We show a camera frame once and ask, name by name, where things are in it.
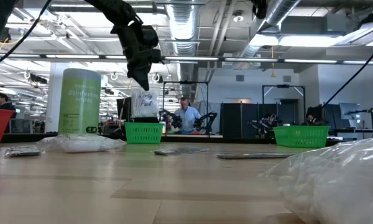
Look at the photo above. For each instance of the person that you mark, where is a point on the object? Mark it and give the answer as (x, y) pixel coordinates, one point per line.
(272, 119)
(311, 119)
(4, 104)
(188, 116)

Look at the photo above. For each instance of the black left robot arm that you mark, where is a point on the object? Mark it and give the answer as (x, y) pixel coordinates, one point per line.
(112, 9)

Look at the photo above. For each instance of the green plastic basket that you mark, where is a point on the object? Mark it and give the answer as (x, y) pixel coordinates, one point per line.
(301, 137)
(143, 133)

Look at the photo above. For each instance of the black metal gantry frame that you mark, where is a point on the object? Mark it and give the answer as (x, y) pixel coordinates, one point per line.
(186, 82)
(283, 86)

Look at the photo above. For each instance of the silver spiral air duct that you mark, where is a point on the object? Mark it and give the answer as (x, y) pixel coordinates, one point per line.
(279, 9)
(183, 31)

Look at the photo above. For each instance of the background black robot arm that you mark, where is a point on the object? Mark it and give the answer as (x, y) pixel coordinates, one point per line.
(206, 119)
(174, 119)

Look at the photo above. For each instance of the green disinfecting wipes canister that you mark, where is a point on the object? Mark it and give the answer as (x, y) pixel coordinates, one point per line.
(80, 102)

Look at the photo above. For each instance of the long pendant light bar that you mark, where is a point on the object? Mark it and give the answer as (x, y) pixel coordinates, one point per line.
(81, 56)

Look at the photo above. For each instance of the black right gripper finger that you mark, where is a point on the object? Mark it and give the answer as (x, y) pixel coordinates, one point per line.
(259, 7)

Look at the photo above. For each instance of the black partition panels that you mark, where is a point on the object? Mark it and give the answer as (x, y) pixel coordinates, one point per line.
(233, 118)

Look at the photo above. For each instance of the grey monitor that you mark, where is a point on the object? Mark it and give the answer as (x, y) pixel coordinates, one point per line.
(348, 109)

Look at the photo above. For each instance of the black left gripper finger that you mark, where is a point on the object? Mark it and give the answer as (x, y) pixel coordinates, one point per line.
(145, 76)
(134, 71)

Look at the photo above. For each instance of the black computer monitor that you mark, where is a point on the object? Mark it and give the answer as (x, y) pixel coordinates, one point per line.
(124, 109)

